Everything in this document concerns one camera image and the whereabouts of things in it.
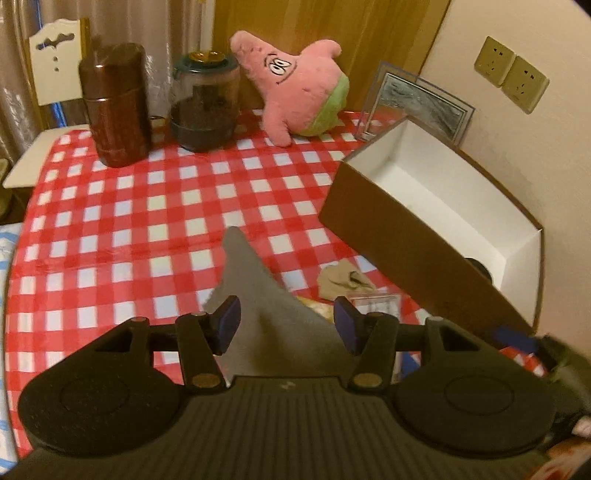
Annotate clear packet with red label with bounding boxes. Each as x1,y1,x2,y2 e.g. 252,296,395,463
346,293,400,320

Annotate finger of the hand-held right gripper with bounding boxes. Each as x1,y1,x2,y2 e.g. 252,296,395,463
495,327,540,355

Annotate brown curtain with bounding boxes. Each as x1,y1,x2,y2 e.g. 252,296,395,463
210,0,451,114

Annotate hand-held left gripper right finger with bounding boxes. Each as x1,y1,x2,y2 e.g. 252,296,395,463
333,296,486,394

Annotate glass jar with green lid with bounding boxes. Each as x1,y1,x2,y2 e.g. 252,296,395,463
170,50,241,153

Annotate beige wall socket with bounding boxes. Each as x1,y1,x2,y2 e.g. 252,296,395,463
474,36,516,88
502,55,550,114

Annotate brown cardboard box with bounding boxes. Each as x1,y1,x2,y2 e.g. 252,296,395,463
318,115,544,340

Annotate pink starfish plush toy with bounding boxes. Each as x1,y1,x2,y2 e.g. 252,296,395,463
230,30,349,147

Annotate grey knitted sock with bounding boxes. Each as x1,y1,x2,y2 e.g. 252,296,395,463
202,226,361,377

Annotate white wooden chair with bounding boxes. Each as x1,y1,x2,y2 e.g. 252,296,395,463
2,18,90,188

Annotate red checkered tablecloth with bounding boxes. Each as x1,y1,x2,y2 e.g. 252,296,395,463
7,108,561,462

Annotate beige sock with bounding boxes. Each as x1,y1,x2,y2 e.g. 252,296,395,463
316,261,375,303

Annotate sheer curtain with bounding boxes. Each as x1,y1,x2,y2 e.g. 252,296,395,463
0,0,215,162

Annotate brown cylindrical canister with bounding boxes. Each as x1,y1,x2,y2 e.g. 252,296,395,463
78,42,153,168

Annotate yellow sponge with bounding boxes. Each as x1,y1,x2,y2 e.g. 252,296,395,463
298,298,337,323

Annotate black round object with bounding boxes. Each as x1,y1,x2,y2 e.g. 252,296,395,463
465,257,496,283

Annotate grey picture frame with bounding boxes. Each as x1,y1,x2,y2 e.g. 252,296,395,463
355,60,476,148

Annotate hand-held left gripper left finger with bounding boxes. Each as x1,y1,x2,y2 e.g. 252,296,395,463
95,295,242,396

